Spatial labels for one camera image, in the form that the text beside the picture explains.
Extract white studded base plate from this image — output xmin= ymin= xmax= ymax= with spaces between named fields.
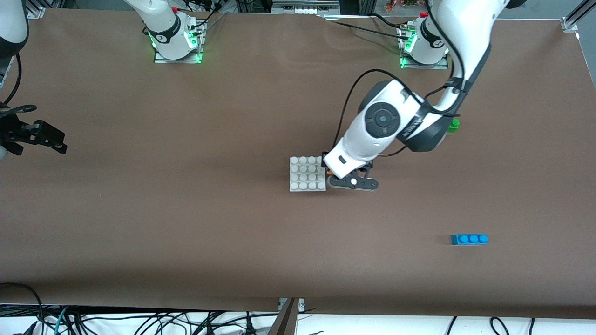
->
xmin=289 ymin=156 xmax=326 ymax=192

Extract blue three-stud block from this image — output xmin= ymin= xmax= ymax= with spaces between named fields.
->
xmin=451 ymin=234 xmax=489 ymax=246

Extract brown table cover sheet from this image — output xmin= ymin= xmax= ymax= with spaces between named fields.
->
xmin=0 ymin=8 xmax=596 ymax=319

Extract orange patterned object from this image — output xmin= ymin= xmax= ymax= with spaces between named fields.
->
xmin=384 ymin=0 xmax=429 ymax=13

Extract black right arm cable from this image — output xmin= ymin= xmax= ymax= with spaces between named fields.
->
xmin=0 ymin=52 xmax=38 ymax=116

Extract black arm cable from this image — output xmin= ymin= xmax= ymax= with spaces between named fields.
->
xmin=0 ymin=52 xmax=38 ymax=116
xmin=333 ymin=0 xmax=466 ymax=159

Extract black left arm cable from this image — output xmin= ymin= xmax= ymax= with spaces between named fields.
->
xmin=333 ymin=0 xmax=466 ymax=159

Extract black power cable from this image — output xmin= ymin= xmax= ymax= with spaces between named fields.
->
xmin=370 ymin=13 xmax=410 ymax=29
xmin=332 ymin=20 xmax=406 ymax=38
xmin=189 ymin=6 xmax=229 ymax=35

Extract aluminium frame profile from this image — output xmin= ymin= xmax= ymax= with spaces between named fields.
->
xmin=271 ymin=0 xmax=340 ymax=15

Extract black looping cable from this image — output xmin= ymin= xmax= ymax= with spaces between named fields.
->
xmin=0 ymin=282 xmax=43 ymax=326

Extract teal cable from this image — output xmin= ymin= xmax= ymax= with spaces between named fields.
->
xmin=52 ymin=306 xmax=70 ymax=335

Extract tangled black cables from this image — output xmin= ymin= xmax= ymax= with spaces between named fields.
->
xmin=0 ymin=305 xmax=280 ymax=335

